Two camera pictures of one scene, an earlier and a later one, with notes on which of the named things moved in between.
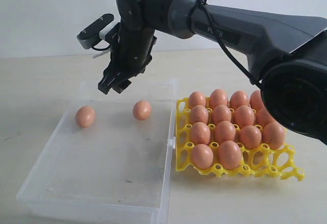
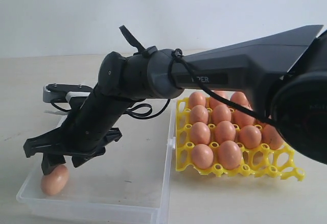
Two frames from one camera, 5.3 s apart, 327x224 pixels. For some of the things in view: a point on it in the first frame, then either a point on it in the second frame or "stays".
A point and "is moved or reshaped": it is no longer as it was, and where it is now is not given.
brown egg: x=141 y=109 is moved or reshaped
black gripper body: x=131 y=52 to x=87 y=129
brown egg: x=274 y=134 stays
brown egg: x=239 y=98 stays
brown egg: x=229 y=154 stays
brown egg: x=250 y=136 stays
